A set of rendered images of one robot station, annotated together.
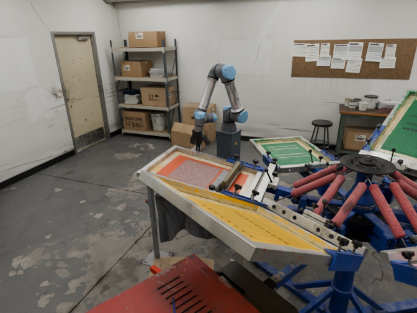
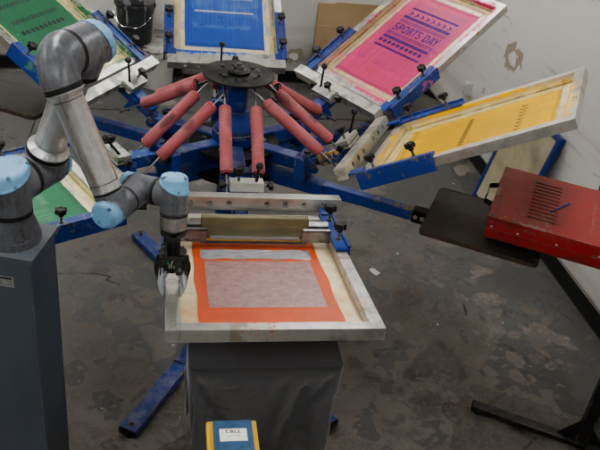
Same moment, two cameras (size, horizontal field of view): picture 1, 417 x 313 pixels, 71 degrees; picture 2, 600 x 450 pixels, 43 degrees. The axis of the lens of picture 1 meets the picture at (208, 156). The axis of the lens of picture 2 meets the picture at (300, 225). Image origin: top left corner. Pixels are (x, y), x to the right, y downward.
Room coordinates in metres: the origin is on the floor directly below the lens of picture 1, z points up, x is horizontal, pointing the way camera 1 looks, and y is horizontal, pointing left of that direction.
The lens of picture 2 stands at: (2.97, 1.68, 2.42)
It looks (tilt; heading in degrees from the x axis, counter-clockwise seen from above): 32 degrees down; 236
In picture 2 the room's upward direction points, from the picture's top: 8 degrees clockwise
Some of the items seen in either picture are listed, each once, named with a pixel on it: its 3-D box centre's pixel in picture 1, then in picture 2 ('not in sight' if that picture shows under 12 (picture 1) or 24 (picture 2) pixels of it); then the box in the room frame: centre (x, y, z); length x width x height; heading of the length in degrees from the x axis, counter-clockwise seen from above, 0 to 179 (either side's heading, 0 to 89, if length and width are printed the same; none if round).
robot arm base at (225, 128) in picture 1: (228, 125); (12, 222); (2.66, -0.20, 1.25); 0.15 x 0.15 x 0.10
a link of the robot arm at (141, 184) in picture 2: (208, 117); (137, 190); (2.36, -0.01, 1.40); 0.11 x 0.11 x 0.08; 38
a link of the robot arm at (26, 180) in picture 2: (229, 112); (10, 185); (2.65, -0.20, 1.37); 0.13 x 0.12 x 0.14; 38
